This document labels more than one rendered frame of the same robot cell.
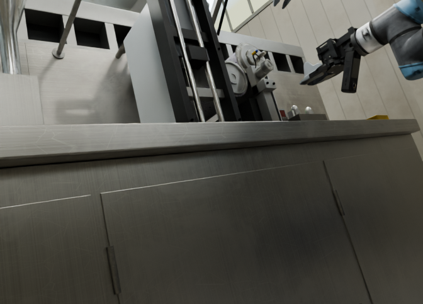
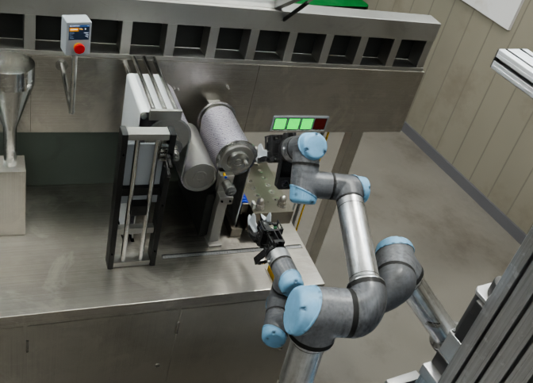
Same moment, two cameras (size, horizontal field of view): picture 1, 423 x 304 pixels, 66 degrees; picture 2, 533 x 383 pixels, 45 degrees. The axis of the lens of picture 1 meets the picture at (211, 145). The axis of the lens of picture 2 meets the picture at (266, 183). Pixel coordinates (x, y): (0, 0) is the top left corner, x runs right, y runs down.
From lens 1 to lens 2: 2.02 m
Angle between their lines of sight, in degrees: 50
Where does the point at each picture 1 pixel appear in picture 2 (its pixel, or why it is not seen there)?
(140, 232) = (41, 337)
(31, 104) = (18, 190)
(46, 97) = (43, 106)
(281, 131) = (142, 307)
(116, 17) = (139, 13)
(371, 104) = not seen: outside the picture
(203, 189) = (78, 324)
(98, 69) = (99, 78)
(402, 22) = (277, 286)
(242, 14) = not seen: outside the picture
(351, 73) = (259, 260)
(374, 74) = not seen: outside the picture
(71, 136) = (17, 319)
